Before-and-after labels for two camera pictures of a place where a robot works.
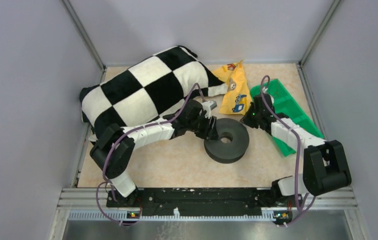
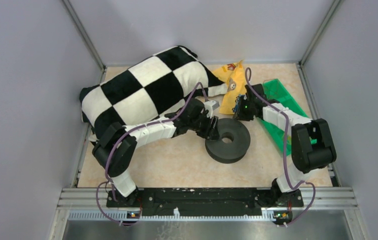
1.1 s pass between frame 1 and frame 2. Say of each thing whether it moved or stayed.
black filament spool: stayed
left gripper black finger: stayed
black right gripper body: moved
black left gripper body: stayed
